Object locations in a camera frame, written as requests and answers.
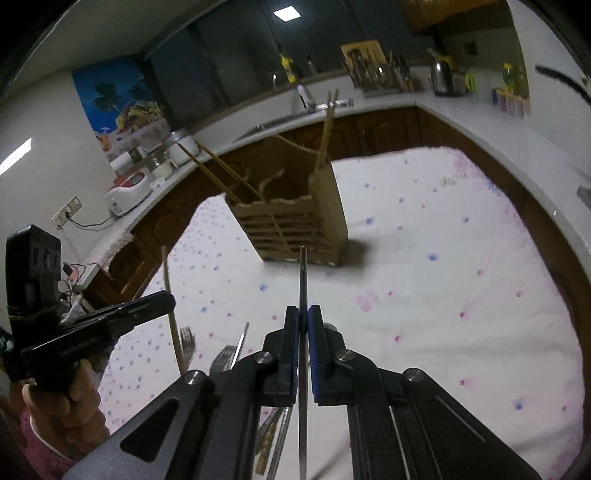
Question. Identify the beach wall poster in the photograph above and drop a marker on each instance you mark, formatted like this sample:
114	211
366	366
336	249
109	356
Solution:
111	106

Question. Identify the brown base cabinets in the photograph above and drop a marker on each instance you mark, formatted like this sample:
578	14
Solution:
392	129

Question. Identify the steel electric kettle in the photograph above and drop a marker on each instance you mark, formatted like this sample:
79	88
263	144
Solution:
445	76

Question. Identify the glass jar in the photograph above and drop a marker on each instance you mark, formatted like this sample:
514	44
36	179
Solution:
160	164

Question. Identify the row of small cups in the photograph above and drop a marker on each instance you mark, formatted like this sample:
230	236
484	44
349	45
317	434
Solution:
512	104

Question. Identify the wooden cutting board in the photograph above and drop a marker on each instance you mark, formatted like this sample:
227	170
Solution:
364	50

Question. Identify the white cooker with silver lid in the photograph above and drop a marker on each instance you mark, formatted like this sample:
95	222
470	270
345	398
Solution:
180	150

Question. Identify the silver metal chopstick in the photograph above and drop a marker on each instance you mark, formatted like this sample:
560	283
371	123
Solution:
241	344

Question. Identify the white rice cooker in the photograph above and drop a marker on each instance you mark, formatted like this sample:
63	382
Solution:
129	191

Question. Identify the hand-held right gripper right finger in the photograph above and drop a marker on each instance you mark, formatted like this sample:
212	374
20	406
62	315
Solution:
317	364

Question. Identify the brown wall cabinets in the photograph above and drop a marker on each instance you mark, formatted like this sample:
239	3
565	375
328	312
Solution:
438	11

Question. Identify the white kitchen counter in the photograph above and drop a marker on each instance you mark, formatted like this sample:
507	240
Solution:
461	115

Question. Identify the dark glass bottle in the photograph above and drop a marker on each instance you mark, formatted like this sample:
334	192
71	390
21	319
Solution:
312	65

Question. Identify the ceiling light panel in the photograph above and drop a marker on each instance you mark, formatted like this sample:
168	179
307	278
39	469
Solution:
287	14

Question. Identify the dark metal chopstick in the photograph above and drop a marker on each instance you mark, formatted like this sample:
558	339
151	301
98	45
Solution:
303	281

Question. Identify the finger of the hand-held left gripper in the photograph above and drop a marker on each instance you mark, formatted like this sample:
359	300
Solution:
138	309

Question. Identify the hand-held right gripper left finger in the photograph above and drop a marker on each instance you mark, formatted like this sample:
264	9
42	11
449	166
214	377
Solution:
288	364

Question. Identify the large silver fork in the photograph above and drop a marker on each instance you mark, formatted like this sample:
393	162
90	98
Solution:
187	344

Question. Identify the wall power socket strip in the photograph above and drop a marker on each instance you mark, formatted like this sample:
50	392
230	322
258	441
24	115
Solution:
66	212

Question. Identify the white floral tablecloth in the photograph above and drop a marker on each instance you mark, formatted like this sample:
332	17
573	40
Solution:
438	277

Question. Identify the dark kitchen window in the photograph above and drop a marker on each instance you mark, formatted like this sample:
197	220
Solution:
240	55

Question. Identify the wooden utensil holder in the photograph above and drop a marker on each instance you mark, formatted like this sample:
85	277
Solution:
295	221

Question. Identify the white bottle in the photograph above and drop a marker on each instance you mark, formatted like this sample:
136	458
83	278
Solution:
305	97

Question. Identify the yellow bottle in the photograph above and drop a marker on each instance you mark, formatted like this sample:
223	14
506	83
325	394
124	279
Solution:
288	69

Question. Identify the dark wall outlet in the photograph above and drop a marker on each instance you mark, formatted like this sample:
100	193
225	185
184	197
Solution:
471	48

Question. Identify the lace counter cloth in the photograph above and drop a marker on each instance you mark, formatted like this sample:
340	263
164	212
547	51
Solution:
111	249

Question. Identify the green drink bottles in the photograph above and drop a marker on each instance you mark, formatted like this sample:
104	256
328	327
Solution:
513	78

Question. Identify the paper towel roll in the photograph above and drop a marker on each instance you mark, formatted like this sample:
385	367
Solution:
123	162

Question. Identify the dish rack with utensils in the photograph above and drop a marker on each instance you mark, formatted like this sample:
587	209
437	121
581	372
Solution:
381	78

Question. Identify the person's left hand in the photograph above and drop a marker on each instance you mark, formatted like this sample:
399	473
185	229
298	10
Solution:
76	415

